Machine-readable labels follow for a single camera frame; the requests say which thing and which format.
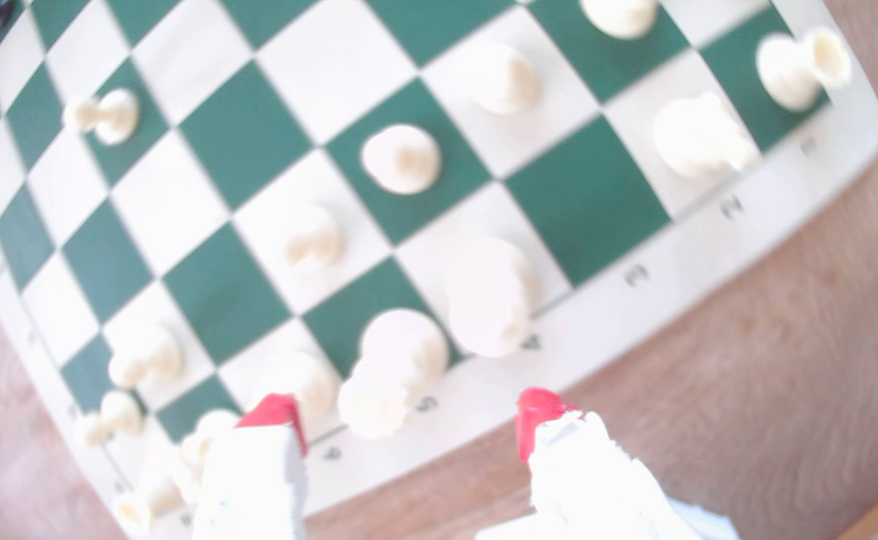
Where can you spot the white queen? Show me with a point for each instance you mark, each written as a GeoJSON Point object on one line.
{"type": "Point", "coordinates": [397, 360]}

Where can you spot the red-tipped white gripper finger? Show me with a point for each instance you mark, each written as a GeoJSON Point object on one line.
{"type": "Point", "coordinates": [589, 487]}
{"type": "Point", "coordinates": [255, 487]}

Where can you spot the white knight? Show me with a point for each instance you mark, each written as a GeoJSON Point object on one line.
{"type": "Point", "coordinates": [206, 439]}
{"type": "Point", "coordinates": [697, 139]}

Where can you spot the white king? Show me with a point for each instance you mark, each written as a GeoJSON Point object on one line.
{"type": "Point", "coordinates": [490, 300]}

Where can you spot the white bishop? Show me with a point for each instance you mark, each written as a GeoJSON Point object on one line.
{"type": "Point", "coordinates": [618, 15]}
{"type": "Point", "coordinates": [307, 382]}

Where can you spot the white rook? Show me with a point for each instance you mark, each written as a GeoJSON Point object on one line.
{"type": "Point", "coordinates": [143, 506]}
{"type": "Point", "coordinates": [791, 71]}

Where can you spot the white pawn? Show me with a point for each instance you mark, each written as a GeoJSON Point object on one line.
{"type": "Point", "coordinates": [116, 414]}
{"type": "Point", "coordinates": [315, 241]}
{"type": "Point", "coordinates": [505, 79]}
{"type": "Point", "coordinates": [401, 159]}
{"type": "Point", "coordinates": [150, 356]}
{"type": "Point", "coordinates": [113, 116]}

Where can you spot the green and white chess mat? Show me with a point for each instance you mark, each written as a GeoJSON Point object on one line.
{"type": "Point", "coordinates": [589, 202]}

